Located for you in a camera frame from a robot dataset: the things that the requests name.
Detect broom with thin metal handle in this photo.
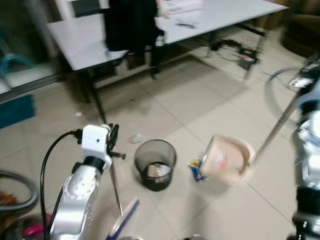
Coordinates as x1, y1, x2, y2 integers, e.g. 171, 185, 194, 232
106, 159, 140, 240

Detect beige dustpan with long handle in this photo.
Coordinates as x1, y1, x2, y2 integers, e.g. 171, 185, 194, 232
200, 90, 303, 187

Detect crumpled white paper scrap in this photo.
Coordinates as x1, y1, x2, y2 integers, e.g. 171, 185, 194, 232
129, 133, 145, 145

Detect black mesh waste bin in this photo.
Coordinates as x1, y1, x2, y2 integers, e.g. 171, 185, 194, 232
134, 139, 178, 192

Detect dark brown armchair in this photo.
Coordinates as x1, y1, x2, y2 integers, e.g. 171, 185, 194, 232
281, 0, 320, 58

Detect blue and yellow wrapper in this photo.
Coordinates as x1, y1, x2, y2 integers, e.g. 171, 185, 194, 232
187, 158, 207, 182

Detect blue box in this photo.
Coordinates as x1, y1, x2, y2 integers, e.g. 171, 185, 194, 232
0, 94, 36, 130

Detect white table with black legs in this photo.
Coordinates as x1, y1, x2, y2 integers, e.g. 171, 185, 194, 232
47, 0, 289, 126

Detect pink plastic object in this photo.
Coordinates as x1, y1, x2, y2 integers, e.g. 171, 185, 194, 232
0, 212, 50, 240

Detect teal plastic chair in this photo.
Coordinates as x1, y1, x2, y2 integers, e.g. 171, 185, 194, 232
0, 30, 27, 91

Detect white papers stack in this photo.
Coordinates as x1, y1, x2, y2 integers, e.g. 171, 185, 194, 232
156, 0, 207, 19

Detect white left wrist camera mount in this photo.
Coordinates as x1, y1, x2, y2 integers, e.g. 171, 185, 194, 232
81, 124, 110, 161

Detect looping grey cable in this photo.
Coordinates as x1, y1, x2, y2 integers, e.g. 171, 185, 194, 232
263, 67, 307, 132

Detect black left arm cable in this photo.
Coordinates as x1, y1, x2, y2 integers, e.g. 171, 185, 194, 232
40, 129, 84, 240

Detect black power strip with cables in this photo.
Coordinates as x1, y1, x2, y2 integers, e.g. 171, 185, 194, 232
208, 38, 262, 68

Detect grey vacuum hose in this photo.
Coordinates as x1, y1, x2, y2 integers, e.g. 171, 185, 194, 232
0, 169, 39, 216

